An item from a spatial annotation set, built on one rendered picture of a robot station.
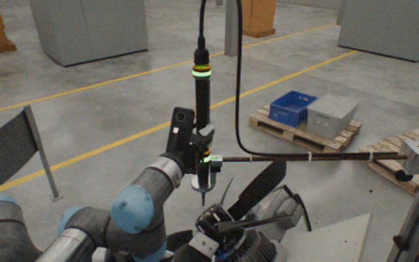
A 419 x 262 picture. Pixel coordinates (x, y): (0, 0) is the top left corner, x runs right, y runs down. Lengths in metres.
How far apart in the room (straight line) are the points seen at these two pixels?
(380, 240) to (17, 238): 2.66
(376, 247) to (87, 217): 2.54
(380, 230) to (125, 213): 2.71
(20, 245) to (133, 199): 0.38
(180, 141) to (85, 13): 6.32
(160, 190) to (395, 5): 7.53
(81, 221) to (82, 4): 6.34
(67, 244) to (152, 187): 0.18
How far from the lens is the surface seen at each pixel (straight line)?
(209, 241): 1.11
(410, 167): 1.02
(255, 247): 1.11
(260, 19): 8.87
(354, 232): 1.04
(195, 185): 0.89
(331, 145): 3.74
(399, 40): 7.91
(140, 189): 0.57
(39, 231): 3.07
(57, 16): 6.75
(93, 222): 0.68
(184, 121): 0.65
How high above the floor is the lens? 2.05
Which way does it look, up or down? 30 degrees down
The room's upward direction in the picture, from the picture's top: straight up
